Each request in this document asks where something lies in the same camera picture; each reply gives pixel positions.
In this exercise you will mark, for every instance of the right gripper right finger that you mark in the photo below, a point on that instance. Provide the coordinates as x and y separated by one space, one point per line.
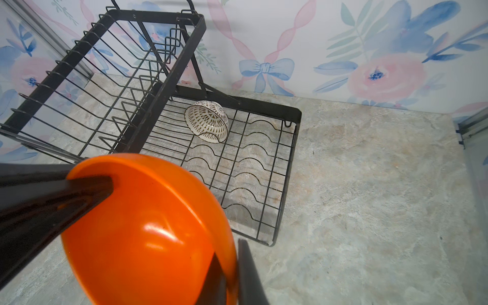
250 288

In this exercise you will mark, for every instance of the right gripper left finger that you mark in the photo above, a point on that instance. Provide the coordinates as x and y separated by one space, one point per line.
38 203

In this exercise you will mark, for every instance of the orange plastic bowl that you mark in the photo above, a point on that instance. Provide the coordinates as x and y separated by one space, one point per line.
153 239

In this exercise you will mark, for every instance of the white lattice pattern bowl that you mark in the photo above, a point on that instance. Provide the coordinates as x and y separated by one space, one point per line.
208 121

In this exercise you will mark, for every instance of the black wire dish rack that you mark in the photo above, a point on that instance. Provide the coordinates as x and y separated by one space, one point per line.
124 87

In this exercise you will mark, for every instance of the right corner aluminium post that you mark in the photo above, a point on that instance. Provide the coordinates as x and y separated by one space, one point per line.
472 131

